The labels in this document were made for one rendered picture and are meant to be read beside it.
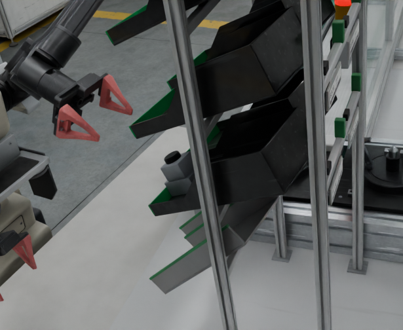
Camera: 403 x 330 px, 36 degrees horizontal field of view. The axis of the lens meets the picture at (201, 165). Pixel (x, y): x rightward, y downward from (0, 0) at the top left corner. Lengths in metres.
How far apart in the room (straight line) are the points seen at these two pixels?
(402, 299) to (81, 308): 0.69
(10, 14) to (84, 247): 4.00
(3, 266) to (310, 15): 1.20
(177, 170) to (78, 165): 2.49
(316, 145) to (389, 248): 0.62
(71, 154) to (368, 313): 2.59
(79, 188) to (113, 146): 0.41
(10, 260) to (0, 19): 3.87
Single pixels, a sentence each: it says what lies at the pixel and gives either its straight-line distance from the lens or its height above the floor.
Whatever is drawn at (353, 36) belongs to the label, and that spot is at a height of 1.45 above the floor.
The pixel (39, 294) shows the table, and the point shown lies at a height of 0.86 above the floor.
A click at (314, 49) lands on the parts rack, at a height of 1.54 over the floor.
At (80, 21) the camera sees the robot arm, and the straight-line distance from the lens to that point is 1.29.
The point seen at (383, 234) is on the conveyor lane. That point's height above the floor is 0.93.
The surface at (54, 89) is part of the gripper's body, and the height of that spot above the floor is 1.38.
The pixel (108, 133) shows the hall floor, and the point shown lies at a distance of 3.74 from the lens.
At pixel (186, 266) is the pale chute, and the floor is 1.09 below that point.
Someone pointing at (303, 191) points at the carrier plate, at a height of 0.97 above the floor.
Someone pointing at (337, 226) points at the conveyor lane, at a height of 0.94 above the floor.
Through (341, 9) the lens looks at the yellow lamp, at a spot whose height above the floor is 1.30.
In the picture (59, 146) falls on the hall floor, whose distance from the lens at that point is 3.74.
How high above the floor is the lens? 1.85
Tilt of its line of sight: 34 degrees down
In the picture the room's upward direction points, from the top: 10 degrees counter-clockwise
